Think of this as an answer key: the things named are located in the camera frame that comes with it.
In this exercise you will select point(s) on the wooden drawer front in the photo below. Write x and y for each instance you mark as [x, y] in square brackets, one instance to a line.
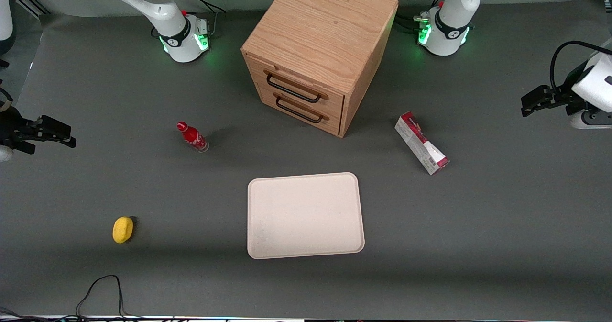
[306, 109]
[306, 80]

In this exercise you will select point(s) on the grey table mat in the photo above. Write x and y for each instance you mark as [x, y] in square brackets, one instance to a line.
[478, 240]

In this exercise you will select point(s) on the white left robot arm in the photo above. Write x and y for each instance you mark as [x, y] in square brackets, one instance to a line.
[449, 25]

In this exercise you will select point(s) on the red cola bottle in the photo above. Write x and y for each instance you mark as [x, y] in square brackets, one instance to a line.
[192, 136]

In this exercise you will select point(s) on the yellow lemon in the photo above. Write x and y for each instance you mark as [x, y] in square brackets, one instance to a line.
[123, 229]

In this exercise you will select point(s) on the red cookie box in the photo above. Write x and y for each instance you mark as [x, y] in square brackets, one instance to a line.
[420, 142]

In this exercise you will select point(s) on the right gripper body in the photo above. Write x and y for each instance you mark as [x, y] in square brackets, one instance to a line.
[9, 128]

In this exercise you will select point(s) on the beige rectangular tray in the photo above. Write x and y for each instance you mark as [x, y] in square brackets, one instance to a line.
[306, 216]

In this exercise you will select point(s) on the wooden drawer cabinet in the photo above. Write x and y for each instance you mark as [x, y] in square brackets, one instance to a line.
[325, 30]

